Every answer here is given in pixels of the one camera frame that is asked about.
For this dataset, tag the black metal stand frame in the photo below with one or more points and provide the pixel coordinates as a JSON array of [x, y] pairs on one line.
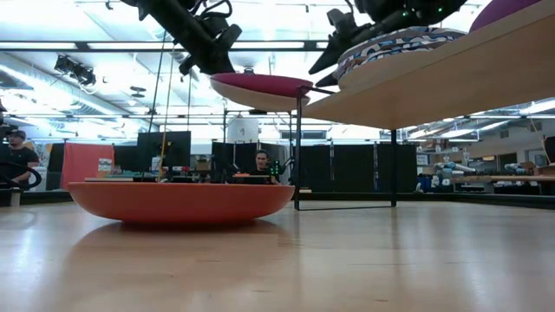
[[258, 111]]

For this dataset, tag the purple plastic plate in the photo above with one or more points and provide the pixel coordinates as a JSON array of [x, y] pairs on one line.
[[503, 12]]

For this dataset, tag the black partition panels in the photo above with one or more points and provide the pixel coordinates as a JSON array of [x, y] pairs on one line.
[[355, 167]]

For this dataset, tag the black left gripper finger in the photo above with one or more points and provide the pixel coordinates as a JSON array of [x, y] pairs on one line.
[[188, 66], [217, 65]]

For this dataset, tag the dark ceiling disc fixture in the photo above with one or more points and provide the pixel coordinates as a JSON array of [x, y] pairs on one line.
[[138, 92]]

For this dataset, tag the distant wooden table top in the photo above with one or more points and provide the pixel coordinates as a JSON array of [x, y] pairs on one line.
[[108, 179]]

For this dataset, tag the black aluminium table frame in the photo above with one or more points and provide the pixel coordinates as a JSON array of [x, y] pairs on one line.
[[477, 200]]

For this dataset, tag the small white post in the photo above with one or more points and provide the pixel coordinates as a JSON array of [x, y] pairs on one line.
[[15, 198]]

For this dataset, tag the orange plastic plate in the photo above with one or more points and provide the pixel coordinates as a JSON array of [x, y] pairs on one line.
[[182, 203]]

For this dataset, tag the black ceiling camera fixture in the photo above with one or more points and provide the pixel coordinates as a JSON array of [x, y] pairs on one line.
[[76, 69]]

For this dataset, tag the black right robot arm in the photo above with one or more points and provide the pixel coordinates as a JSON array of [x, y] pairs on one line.
[[425, 8]]

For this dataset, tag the black overhead light bar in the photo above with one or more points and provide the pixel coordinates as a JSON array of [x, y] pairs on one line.
[[82, 45]]

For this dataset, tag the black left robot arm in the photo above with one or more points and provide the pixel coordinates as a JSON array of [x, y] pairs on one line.
[[169, 19]]

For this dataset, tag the black monitor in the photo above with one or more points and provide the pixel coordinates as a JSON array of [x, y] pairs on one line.
[[173, 147]]

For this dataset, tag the white cylindrical tank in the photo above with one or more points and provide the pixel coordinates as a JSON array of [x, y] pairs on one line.
[[243, 130]]

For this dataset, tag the person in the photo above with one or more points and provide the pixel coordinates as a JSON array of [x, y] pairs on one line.
[[262, 162], [19, 158]]

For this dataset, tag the cream bowl with pink rim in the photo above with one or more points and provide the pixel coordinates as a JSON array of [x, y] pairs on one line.
[[260, 103]]

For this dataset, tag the round black ceiling fixture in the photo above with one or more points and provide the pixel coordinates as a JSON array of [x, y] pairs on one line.
[[248, 70]]

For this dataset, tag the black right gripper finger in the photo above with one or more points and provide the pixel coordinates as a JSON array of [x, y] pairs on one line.
[[330, 80], [334, 50]]

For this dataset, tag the orange cloth panel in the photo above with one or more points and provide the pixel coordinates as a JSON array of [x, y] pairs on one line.
[[82, 162]]

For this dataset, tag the wooden shelf board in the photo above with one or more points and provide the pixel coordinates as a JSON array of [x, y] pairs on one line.
[[455, 86]]

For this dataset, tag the distant cluttered wooden workbench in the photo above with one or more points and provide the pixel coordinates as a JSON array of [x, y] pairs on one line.
[[503, 178]]

